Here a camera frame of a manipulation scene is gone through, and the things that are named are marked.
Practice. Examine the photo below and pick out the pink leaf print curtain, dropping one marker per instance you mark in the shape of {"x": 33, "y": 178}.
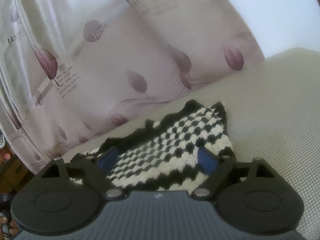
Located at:
{"x": 72, "y": 70}

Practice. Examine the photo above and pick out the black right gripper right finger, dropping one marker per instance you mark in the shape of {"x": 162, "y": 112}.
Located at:
{"x": 252, "y": 197}

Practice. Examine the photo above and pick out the black white striped knit garment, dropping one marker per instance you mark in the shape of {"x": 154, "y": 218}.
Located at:
{"x": 176, "y": 153}

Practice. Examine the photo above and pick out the brown wooden cabinet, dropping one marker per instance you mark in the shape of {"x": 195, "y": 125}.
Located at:
{"x": 12, "y": 173}

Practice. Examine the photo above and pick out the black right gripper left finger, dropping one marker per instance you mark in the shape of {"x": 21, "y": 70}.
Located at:
{"x": 64, "y": 197}

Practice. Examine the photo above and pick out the person's hand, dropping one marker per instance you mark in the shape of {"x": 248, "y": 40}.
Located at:
{"x": 8, "y": 228}

